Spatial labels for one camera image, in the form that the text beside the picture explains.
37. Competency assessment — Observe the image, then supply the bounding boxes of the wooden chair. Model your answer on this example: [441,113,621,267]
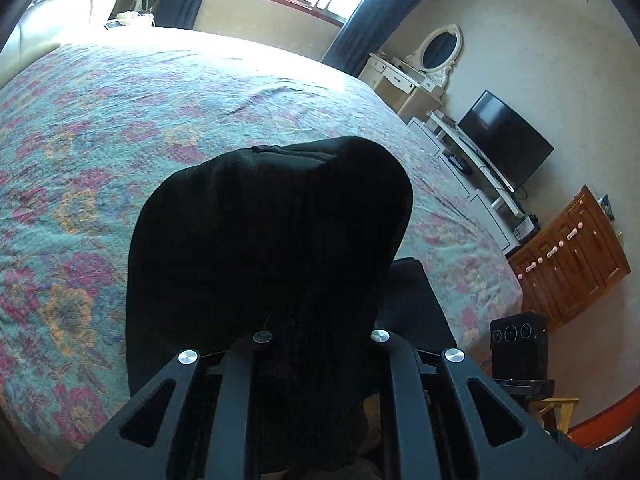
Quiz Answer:
[527,398,579,434]

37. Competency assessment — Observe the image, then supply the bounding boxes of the white TV stand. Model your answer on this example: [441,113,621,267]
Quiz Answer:
[408,116,529,257]

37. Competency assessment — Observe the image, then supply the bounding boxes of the floral bedspread bed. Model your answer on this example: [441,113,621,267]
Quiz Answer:
[1,29,522,474]

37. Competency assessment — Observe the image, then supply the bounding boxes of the brown wooden cabinet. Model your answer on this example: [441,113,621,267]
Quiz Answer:
[508,186,631,333]

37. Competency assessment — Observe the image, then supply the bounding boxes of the oval vanity mirror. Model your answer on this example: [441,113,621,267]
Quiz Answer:
[405,24,463,89]

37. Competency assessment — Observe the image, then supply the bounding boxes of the dark blue right curtain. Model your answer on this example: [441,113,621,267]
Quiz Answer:
[321,0,421,77]

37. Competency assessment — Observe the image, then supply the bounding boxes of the cream vanity dresser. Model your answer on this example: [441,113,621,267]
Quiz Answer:
[358,53,444,124]

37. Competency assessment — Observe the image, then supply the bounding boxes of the black pants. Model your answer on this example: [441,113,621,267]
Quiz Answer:
[126,136,454,478]

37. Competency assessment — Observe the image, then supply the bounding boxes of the black flat television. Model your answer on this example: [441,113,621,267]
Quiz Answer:
[458,90,554,192]

